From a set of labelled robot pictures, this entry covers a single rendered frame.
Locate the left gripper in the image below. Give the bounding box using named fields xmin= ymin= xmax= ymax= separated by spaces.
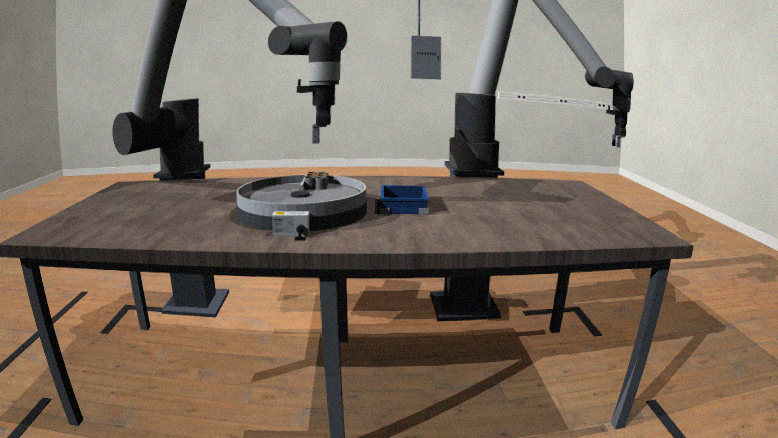
xmin=606 ymin=96 xmax=631 ymax=148

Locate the blue open crate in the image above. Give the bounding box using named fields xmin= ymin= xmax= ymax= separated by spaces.
xmin=381 ymin=185 xmax=429 ymax=214

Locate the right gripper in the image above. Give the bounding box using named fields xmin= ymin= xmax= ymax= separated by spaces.
xmin=297 ymin=62 xmax=341 ymax=144

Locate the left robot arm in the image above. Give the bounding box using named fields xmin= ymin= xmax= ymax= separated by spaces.
xmin=449 ymin=0 xmax=634 ymax=171

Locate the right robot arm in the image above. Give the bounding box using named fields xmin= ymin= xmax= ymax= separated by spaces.
xmin=112 ymin=0 xmax=347 ymax=174

